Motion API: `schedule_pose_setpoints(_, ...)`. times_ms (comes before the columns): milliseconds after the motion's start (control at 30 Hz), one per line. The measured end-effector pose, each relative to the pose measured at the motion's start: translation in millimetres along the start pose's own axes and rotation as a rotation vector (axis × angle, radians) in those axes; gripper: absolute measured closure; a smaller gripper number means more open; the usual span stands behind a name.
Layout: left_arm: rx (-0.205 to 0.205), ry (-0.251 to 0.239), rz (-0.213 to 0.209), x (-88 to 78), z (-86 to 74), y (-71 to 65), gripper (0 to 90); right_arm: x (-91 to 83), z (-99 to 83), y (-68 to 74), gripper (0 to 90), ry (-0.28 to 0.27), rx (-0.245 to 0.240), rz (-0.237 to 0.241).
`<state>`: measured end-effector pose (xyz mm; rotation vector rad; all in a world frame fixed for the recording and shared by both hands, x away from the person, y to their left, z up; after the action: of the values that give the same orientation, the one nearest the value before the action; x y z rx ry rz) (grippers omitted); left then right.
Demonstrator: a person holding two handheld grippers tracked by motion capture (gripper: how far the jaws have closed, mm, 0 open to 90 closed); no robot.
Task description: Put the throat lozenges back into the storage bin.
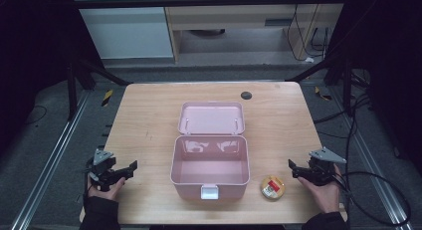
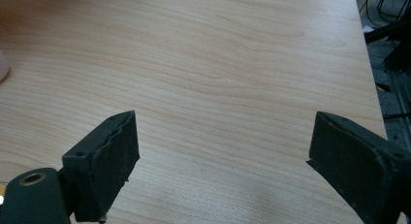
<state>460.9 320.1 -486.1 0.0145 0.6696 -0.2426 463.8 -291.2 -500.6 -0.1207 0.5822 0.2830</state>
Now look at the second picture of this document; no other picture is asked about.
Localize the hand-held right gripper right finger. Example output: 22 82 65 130
305 111 411 224

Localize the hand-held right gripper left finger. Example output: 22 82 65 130
57 110 141 224

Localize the black metal stand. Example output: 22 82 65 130
364 18 411 73

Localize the pale pink object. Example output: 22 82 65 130
0 49 11 83

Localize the black cable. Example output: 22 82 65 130
358 0 411 28

